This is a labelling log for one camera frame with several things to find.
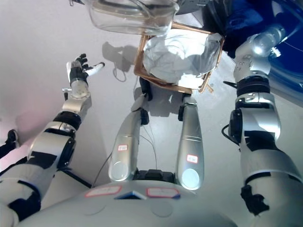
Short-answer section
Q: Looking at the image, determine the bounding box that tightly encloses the dark grey washing machine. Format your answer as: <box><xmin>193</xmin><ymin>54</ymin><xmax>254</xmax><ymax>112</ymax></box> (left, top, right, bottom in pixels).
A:
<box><xmin>176</xmin><ymin>0</ymin><xmax>303</xmax><ymax>95</ymax></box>

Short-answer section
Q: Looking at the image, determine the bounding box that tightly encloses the silver left robot leg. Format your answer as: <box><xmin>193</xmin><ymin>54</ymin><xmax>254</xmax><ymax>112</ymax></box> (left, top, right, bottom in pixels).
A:
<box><xmin>108</xmin><ymin>77</ymin><xmax>153</xmax><ymax>183</ymax></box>

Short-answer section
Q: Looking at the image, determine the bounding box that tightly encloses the white crumpled cloth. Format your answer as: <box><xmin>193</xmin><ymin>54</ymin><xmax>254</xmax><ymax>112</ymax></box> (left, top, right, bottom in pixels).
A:
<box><xmin>143</xmin><ymin>29</ymin><xmax>221</xmax><ymax>86</ymax></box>

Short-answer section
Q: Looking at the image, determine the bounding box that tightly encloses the dark blue cloth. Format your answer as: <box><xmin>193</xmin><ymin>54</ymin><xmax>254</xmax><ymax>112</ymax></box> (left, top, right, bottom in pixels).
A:
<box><xmin>223</xmin><ymin>0</ymin><xmax>303</xmax><ymax>57</ymax></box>

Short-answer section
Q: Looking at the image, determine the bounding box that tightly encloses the silver right robot leg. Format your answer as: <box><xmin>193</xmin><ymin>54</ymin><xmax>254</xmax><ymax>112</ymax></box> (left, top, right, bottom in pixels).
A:
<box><xmin>175</xmin><ymin>93</ymin><xmax>205</xmax><ymax>191</ymax></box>

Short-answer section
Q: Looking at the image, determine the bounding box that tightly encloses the brown wicker laundry basket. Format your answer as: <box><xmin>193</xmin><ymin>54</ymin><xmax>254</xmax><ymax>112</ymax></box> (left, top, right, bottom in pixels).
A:
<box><xmin>134</xmin><ymin>22</ymin><xmax>225</xmax><ymax>95</ymax></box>

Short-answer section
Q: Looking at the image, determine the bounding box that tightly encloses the round washer door glass bowl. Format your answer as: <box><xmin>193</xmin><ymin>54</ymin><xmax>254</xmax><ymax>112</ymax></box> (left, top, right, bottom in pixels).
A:
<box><xmin>68</xmin><ymin>0</ymin><xmax>209</xmax><ymax>36</ymax></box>

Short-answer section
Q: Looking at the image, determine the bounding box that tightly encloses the silver robot torso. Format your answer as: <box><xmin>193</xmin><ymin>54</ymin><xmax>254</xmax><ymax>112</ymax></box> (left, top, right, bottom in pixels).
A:
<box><xmin>20</xmin><ymin>169</ymin><xmax>239</xmax><ymax>227</ymax></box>

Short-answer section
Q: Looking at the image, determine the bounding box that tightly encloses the thin black cable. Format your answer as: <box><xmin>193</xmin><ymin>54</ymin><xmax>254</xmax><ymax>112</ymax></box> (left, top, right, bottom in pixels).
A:
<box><xmin>93</xmin><ymin>151</ymin><xmax>113</xmax><ymax>188</ymax></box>

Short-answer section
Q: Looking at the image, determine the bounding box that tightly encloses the black shoe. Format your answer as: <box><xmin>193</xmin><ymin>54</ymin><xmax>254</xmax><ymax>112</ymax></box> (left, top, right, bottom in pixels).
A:
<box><xmin>0</xmin><ymin>129</ymin><xmax>20</xmax><ymax>158</ymax></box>

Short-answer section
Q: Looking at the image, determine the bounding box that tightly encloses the silver robot leg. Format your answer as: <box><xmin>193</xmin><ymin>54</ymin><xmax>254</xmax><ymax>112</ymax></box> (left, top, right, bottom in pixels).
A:
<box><xmin>175</xmin><ymin>93</ymin><xmax>205</xmax><ymax>191</ymax></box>
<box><xmin>108</xmin><ymin>77</ymin><xmax>153</xmax><ymax>183</ymax></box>

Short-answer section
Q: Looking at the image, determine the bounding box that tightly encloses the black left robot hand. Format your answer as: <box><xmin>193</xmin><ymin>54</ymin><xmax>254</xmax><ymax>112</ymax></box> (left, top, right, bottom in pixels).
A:
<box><xmin>66</xmin><ymin>53</ymin><xmax>106</xmax><ymax>83</ymax></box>

